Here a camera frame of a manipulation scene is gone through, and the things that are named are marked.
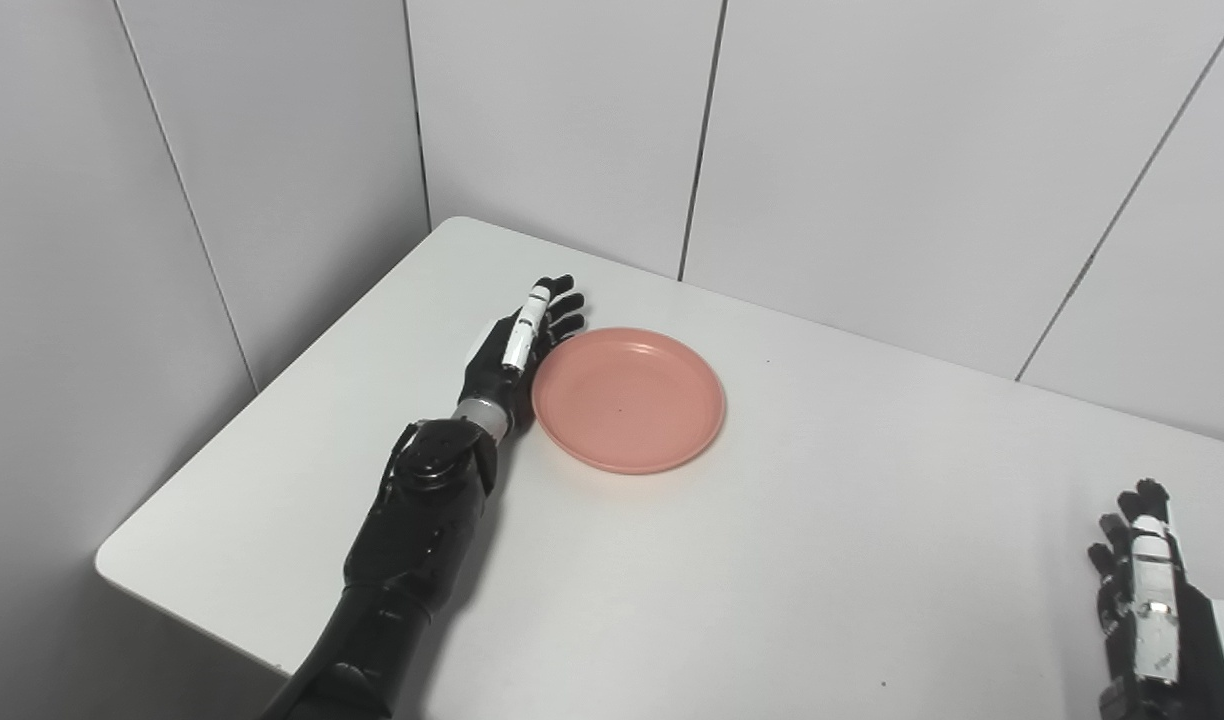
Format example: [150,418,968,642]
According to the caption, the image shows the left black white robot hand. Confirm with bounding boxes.
[460,274,586,439]

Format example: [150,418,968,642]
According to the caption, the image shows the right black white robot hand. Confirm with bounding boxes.
[1087,478,1224,720]

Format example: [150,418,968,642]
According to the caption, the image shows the pink round plate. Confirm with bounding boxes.
[531,327,727,475]

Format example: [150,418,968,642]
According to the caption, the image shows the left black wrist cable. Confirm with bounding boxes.
[384,421,423,481]

